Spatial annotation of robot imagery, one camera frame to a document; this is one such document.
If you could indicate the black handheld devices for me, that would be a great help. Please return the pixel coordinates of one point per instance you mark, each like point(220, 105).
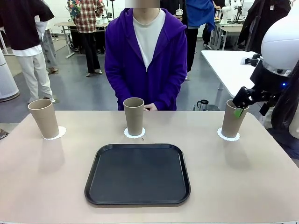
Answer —
point(253, 60)

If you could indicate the person in plaid shirt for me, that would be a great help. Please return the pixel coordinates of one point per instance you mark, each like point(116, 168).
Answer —
point(86, 21)

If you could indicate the wooden desk white legs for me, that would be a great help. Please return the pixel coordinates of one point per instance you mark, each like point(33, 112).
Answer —
point(65, 23)
point(231, 27)

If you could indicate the person's left hand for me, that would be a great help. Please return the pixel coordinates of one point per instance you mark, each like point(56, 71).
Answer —
point(150, 107)

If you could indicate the person's right forearm purple sleeve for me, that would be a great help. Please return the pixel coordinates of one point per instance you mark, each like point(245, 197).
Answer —
point(116, 93)

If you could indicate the black plastic tray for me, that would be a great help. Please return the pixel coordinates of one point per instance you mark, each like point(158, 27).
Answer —
point(137, 175)

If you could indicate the person's left forearm purple sleeve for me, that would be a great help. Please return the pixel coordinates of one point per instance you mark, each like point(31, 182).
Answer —
point(170, 95)

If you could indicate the white cylindrical appliance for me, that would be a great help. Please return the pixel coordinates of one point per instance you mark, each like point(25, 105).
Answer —
point(7, 79)

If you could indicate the person in grey trousers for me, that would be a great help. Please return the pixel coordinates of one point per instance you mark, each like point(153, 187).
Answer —
point(49, 46)

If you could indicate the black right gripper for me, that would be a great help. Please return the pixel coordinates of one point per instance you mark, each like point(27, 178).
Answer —
point(271, 80)

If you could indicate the plastic drink cup with straw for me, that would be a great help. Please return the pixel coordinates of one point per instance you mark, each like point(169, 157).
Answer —
point(179, 12)

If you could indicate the black coat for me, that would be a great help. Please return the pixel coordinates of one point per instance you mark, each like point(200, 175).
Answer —
point(257, 28)

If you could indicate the white doily coaster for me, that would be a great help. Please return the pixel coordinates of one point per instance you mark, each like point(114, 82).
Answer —
point(230, 139)
point(144, 132)
point(62, 133)

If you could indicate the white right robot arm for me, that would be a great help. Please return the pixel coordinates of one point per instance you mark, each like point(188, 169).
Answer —
point(278, 42)

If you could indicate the small white robot arm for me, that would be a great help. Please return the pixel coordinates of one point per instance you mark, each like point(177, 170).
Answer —
point(226, 11)

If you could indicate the person in purple hoodie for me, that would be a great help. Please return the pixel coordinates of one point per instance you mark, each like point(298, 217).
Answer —
point(121, 58)

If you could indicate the person in blue shirt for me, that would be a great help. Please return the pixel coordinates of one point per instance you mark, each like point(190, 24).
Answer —
point(198, 14)

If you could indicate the person black tee white trousers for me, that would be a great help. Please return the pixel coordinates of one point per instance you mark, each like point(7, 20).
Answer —
point(21, 23)

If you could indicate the brown paper cup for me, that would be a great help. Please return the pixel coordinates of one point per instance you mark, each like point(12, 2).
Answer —
point(45, 121)
point(133, 119)
point(230, 127)

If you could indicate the white table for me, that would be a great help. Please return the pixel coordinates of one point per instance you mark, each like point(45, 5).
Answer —
point(222, 67)

